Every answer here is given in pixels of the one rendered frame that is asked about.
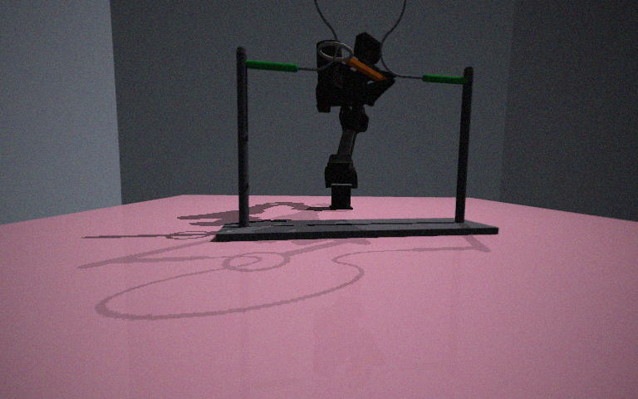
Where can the orange handle with grey loop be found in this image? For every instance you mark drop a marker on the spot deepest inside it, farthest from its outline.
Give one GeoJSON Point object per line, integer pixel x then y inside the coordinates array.
{"type": "Point", "coordinates": [350, 60]}

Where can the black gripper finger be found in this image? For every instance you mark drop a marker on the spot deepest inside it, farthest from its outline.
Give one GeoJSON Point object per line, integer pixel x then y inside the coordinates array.
{"type": "Point", "coordinates": [375, 68]}
{"type": "Point", "coordinates": [369, 93]}

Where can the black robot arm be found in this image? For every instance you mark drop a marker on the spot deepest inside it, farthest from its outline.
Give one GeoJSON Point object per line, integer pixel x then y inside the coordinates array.
{"type": "Point", "coordinates": [340, 169]}

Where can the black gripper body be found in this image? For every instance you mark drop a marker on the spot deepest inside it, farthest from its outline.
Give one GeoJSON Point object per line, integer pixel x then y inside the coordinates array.
{"type": "Point", "coordinates": [368, 48]}

